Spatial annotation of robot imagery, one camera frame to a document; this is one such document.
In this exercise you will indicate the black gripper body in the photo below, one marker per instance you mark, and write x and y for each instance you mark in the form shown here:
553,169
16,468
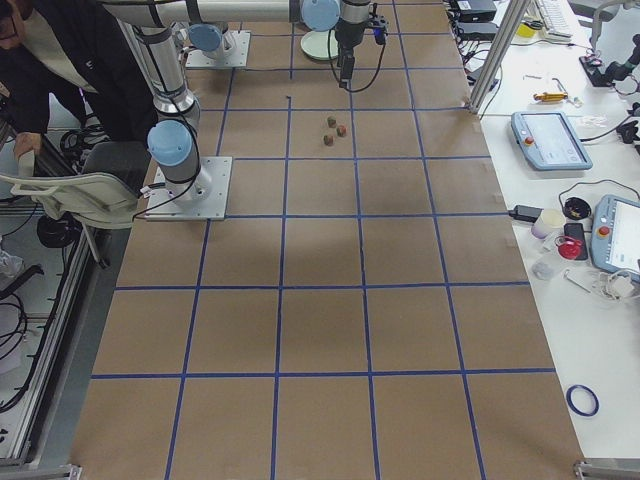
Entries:
347,36

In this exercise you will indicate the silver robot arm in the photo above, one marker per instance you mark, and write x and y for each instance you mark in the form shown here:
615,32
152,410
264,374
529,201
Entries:
149,30
344,21

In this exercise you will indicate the pale green plate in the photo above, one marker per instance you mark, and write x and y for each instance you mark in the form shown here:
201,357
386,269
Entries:
320,46

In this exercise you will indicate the gold metal tool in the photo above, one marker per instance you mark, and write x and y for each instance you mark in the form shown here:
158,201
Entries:
550,97

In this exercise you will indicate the upper teach pendant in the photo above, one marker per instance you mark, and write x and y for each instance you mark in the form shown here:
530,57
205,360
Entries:
549,142

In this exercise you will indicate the teach pendant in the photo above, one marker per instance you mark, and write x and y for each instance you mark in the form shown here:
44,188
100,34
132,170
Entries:
549,142
615,236

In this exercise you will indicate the black power adapter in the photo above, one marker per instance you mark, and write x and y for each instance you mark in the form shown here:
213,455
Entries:
525,213

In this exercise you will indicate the white cup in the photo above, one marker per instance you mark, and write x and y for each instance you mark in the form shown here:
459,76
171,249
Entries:
548,222

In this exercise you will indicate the white office chair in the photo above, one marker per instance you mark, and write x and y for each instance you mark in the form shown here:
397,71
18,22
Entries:
105,195

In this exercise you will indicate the red round lid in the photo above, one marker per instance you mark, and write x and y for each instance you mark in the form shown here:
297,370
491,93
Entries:
568,247

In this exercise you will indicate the person in black jacket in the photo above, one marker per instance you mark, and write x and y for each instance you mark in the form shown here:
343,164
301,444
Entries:
76,52

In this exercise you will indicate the lower teach pendant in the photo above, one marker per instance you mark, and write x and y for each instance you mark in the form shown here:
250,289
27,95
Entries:
615,236

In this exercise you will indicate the blue tape roll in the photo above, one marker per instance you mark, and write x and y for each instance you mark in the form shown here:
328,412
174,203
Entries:
582,400

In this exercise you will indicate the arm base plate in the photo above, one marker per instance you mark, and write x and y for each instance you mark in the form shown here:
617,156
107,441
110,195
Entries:
206,199
220,52

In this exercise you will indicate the aluminium frame post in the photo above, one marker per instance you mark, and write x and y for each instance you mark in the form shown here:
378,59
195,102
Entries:
509,24

